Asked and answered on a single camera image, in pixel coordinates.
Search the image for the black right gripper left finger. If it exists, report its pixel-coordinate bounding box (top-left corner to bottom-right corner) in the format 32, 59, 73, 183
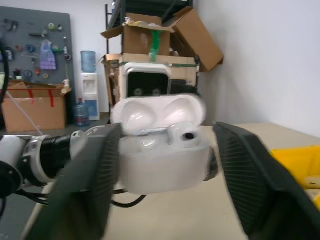
21, 123, 123, 240

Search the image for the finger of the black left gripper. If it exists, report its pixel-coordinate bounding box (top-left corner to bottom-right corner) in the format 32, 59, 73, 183
204, 146, 220, 183

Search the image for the open cardboard box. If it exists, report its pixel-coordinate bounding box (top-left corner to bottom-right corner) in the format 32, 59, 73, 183
100, 12, 176, 58

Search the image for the yellow plastic bin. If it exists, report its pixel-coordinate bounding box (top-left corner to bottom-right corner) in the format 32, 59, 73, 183
271, 145, 320, 213

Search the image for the purple hanging item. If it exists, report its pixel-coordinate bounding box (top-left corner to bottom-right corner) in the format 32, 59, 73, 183
39, 39, 58, 71

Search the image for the grey tool pegboard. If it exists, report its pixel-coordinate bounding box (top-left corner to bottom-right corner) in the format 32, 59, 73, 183
0, 6, 76, 124

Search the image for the red-taped cardboard box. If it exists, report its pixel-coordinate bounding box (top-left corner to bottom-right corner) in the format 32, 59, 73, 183
1, 79, 73, 133

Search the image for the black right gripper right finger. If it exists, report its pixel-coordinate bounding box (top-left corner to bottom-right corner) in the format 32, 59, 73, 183
213, 121, 320, 240

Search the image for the white appliance with black window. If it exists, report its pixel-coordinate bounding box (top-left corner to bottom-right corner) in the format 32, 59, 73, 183
119, 62, 173, 101

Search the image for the white earbud charging case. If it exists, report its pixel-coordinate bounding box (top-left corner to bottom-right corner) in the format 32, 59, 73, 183
109, 92, 213, 195

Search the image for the large tilted cardboard box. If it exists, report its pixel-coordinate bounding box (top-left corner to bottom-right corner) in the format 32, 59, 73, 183
162, 6, 225, 74

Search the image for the blue water jug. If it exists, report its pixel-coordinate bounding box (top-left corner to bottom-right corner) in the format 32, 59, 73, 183
80, 50, 97, 74

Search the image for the green plastic strip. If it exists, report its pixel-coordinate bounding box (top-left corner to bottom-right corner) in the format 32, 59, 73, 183
148, 29, 164, 63

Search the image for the white water dispenser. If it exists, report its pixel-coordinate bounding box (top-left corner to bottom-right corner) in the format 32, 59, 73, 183
79, 72, 101, 122

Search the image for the thin white cord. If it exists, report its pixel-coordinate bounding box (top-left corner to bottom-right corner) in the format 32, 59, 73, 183
6, 91, 44, 136

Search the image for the black metal shelf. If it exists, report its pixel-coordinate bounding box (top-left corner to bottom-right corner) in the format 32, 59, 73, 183
104, 0, 202, 125

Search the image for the white earbud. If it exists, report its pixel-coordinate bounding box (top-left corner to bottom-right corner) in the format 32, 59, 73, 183
167, 122, 201, 149

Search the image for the blue water bottle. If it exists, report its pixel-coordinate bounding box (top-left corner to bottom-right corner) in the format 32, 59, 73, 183
73, 97, 91, 127

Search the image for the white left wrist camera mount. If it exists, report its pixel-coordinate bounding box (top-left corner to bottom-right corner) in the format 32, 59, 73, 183
69, 125, 112, 161

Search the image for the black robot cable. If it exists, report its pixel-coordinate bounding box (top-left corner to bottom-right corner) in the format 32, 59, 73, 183
14, 188, 149, 209
0, 46, 10, 107

